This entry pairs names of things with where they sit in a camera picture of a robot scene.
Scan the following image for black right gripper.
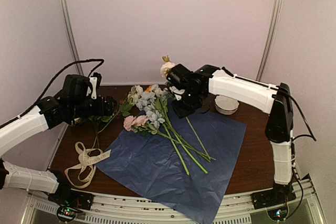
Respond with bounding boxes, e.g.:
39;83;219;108
171;88;203;119

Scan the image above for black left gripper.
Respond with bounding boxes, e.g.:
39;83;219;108
70;95;117;120

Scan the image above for orange flower stem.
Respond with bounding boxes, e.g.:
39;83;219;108
141;84;190;175

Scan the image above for blue wrapping paper sheet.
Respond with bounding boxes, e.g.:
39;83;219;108
97;112;246;223

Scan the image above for white flower stem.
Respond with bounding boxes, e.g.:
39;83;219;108
151;85;208;175

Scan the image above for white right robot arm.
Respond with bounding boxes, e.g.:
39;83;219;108
166;64;294;204

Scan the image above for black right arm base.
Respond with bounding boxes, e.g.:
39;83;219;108
250;182;296;210

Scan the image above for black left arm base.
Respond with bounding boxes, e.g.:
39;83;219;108
48;171;94;210

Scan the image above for small patterned cup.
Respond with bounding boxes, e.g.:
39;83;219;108
69;118;85;127

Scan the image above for white scalloped bowl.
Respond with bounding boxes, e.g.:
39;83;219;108
215;95;239;115

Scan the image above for cream printed ribbon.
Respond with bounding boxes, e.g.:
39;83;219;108
64;142;111;189

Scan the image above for left circuit board with LEDs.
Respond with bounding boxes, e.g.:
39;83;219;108
56;206;77;222

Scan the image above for circuit board with leds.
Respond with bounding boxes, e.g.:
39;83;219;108
267;208;289;221
56;206;77;222

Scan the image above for right circuit board with LEDs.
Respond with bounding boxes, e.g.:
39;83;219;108
267;208;289;221

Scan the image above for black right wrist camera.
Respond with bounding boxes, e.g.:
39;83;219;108
166;63;194;90

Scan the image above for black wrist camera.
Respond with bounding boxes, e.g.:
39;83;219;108
61;72;102;100
166;63;194;90

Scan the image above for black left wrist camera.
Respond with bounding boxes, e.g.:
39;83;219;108
61;72;102;100

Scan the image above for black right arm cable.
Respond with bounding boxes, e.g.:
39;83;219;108
278;84;317;162

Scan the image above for left aluminium frame post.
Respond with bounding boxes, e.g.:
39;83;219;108
59;0;80;61

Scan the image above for aluminium frame post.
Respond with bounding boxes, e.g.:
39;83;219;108
59;0;80;61
256;0;283;81

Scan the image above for right aluminium frame post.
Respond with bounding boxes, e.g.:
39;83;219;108
256;0;283;81

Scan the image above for aluminium front rail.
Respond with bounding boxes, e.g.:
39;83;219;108
21;179;325;223

